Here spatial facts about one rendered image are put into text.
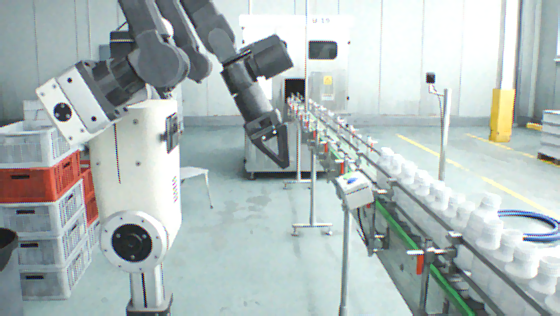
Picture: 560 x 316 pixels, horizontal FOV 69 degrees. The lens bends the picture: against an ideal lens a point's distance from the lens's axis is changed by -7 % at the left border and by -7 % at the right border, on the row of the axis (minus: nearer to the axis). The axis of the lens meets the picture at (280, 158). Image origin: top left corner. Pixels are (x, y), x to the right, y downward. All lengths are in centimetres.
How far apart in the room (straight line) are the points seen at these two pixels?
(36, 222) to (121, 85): 224
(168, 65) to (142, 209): 38
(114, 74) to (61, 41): 1133
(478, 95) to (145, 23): 1189
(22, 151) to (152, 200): 196
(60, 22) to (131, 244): 1127
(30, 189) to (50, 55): 947
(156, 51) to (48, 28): 1155
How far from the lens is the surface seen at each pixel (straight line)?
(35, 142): 285
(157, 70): 77
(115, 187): 100
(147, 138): 95
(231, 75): 77
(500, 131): 977
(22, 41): 1262
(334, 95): 558
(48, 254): 304
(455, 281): 102
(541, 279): 77
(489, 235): 90
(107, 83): 80
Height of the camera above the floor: 145
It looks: 12 degrees down
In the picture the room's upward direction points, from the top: straight up
